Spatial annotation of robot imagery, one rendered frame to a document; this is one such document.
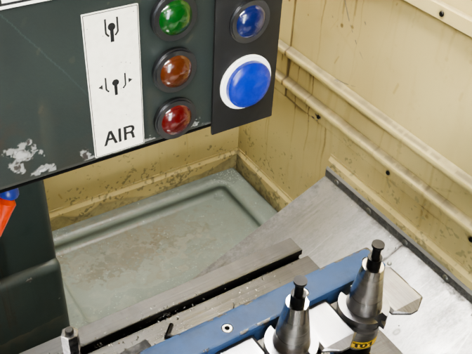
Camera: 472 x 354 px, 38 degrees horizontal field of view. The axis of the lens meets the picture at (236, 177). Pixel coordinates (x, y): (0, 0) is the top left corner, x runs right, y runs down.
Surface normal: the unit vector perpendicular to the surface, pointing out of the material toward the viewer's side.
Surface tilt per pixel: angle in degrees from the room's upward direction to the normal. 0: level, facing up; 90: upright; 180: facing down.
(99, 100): 90
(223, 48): 90
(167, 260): 0
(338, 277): 0
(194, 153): 90
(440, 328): 24
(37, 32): 90
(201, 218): 0
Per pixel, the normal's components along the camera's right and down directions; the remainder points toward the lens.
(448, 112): -0.84, 0.31
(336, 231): -0.30, -0.58
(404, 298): 0.04, -0.78
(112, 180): 0.54, 0.55
